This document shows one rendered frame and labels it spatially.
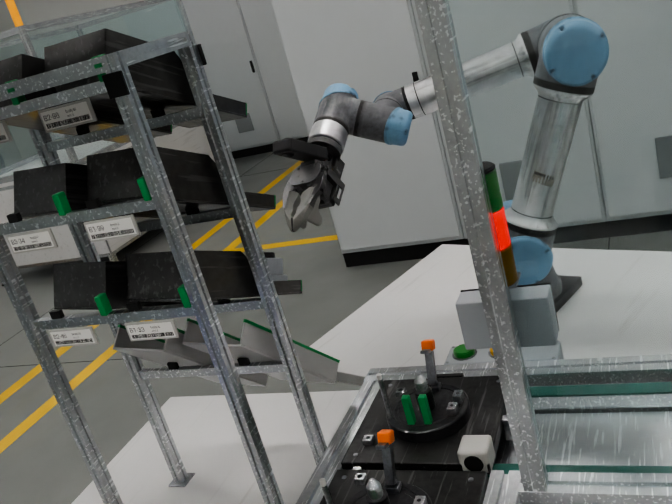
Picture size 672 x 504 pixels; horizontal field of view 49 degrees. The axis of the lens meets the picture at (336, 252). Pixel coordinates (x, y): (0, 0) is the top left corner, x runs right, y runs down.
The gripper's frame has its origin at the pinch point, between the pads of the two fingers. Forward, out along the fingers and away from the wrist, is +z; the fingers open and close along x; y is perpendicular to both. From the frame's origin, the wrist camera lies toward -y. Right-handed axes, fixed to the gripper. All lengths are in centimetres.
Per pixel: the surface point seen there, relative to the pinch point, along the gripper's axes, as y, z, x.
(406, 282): 67, -31, 19
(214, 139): -28.3, 6.2, -7.9
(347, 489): 11.7, 44.5, -16.8
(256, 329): -3.1, 24.2, -2.8
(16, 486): 114, 22, 235
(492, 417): 23.6, 27.8, -32.9
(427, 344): 17.3, 17.4, -22.4
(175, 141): 230, -338, 422
